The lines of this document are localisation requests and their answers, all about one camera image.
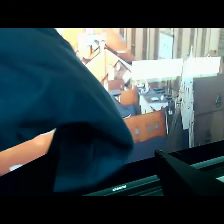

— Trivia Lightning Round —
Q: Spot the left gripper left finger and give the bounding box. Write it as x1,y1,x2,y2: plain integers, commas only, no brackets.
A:
0,150,56,197

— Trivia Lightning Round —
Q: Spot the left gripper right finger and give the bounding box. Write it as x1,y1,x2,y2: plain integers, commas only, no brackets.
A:
154,149,224,197

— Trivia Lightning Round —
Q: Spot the dark blue garment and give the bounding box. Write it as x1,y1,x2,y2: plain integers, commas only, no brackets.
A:
0,27,135,194

